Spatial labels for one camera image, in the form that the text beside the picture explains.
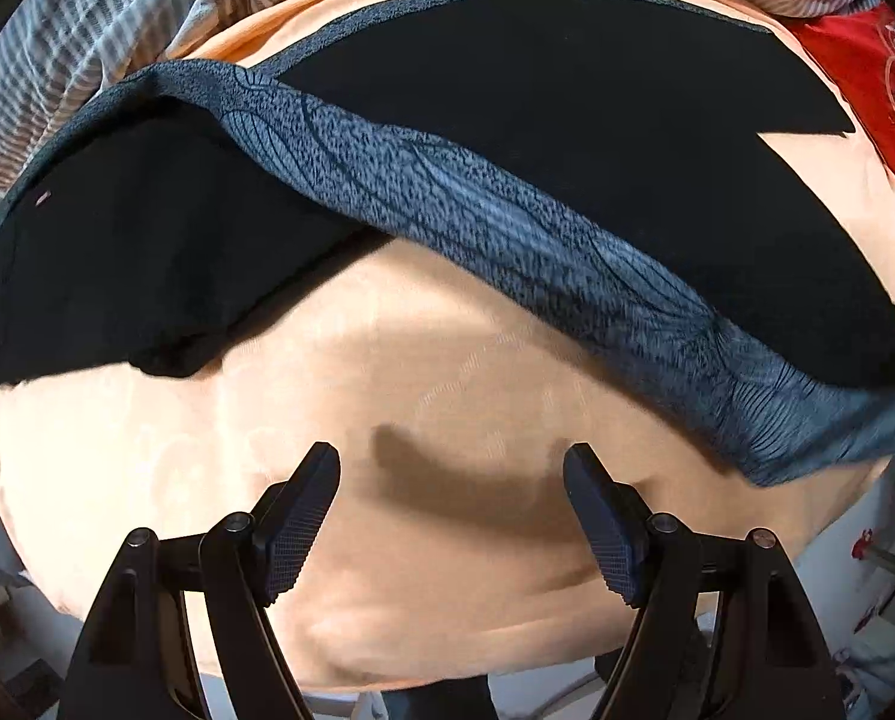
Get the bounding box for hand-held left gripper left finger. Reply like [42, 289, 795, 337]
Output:
[58, 441, 342, 720]

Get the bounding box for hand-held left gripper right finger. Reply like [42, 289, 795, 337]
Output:
[562, 443, 848, 720]

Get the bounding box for black pants with patterned stripe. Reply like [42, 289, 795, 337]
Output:
[0, 0, 895, 487]

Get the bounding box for orange bed sheet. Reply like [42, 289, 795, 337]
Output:
[0, 0, 895, 697]

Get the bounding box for white cabinet with red stickers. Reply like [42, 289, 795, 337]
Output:
[792, 457, 895, 691]

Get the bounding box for red embroidered cloth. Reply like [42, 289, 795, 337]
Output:
[785, 1, 895, 200]

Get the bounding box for grey striped blanket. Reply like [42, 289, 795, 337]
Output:
[0, 0, 879, 200]

